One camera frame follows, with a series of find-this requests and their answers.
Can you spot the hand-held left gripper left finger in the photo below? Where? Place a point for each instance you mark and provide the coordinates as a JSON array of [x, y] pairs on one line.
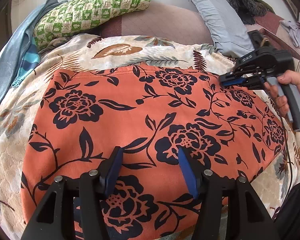
[[113, 170]]

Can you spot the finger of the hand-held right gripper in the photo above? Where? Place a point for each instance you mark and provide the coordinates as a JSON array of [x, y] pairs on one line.
[[228, 73], [233, 82]]

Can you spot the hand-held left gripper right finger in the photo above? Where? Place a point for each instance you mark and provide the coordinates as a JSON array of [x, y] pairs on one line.
[[187, 172]]

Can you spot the orange floral shirt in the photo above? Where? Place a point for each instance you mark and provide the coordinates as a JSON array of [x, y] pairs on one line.
[[140, 110]]

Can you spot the person's right hand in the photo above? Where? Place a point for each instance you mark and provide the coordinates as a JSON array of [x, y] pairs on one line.
[[298, 80]]

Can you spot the pale lilac garment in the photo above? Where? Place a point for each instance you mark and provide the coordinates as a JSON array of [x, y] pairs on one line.
[[292, 32]]

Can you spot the grey pillow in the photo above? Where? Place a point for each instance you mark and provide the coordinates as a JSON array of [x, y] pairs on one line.
[[220, 17]]

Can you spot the olive cloth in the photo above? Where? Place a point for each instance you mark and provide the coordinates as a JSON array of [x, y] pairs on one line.
[[268, 5]]

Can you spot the dark fur garment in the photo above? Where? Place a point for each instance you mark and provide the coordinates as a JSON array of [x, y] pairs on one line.
[[245, 5]]

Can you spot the pink headboard cushion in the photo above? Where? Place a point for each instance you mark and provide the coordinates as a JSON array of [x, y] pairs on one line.
[[165, 22]]

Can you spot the leaf print blanket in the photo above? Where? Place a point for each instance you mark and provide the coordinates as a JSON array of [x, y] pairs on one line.
[[20, 135]]

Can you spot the person's dark clothing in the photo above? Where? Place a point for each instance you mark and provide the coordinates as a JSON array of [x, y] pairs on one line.
[[295, 212]]

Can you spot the teal striped cloth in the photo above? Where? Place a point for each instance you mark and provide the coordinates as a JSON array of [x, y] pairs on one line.
[[27, 60]]

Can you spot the green checkered pillow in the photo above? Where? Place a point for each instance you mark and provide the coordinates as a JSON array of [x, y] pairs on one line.
[[90, 12]]

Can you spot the blue-grey cloth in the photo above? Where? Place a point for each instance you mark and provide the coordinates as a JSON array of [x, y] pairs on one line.
[[12, 47]]

